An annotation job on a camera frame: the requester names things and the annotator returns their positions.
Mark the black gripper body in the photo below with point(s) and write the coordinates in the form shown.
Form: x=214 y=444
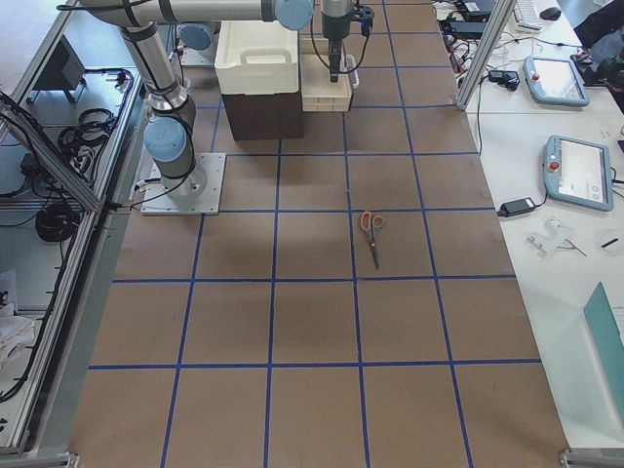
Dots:
x=333 y=26

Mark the light wooden drawer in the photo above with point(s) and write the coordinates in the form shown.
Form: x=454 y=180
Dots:
x=319 y=93

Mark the orange grey handled scissors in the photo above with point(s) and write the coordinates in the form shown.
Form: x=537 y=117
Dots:
x=371 y=223

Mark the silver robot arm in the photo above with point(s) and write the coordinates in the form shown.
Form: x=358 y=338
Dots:
x=168 y=99

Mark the white plastic tray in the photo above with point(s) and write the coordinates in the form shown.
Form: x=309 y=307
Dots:
x=256 y=58

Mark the dark brown wooden cabinet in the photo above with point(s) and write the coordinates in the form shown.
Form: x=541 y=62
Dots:
x=255 y=117

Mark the upper teach pendant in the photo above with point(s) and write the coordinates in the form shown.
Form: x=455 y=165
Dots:
x=555 y=81

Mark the teach pendant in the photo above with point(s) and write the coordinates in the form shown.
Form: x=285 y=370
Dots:
x=555 y=81
x=578 y=172

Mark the black power adapter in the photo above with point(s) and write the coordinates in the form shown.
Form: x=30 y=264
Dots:
x=516 y=207

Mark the lower teach pendant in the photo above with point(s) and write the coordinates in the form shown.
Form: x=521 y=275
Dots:
x=578 y=172

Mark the teal folder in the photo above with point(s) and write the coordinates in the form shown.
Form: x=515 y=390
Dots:
x=606 y=336

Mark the white crumpled cloth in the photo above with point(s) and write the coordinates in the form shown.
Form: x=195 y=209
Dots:
x=17 y=333

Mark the aluminium frame post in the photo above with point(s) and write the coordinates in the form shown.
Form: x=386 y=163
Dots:
x=500 y=14

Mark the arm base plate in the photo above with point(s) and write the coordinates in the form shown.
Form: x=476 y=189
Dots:
x=199 y=194

